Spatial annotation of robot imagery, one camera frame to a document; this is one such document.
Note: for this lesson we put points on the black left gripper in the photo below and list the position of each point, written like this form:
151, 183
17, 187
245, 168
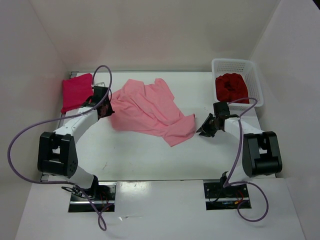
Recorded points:
110, 111

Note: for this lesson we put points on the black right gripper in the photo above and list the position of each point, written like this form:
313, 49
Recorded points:
205, 124

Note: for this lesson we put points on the magenta t shirt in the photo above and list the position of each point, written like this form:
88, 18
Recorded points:
75, 91

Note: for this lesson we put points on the light pink t shirt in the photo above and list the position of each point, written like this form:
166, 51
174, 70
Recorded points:
150, 109

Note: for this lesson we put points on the dark red t shirt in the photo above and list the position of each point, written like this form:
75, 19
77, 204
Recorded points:
231, 87

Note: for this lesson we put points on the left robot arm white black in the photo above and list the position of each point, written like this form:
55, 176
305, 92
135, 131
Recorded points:
57, 154

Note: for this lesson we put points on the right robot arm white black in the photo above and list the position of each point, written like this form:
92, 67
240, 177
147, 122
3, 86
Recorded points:
258, 152

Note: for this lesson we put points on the white plastic laundry basket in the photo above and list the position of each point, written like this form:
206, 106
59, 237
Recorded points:
245, 68

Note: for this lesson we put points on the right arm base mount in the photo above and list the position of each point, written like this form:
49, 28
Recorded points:
229, 198

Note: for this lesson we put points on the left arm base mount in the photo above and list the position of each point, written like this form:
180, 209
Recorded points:
104, 200

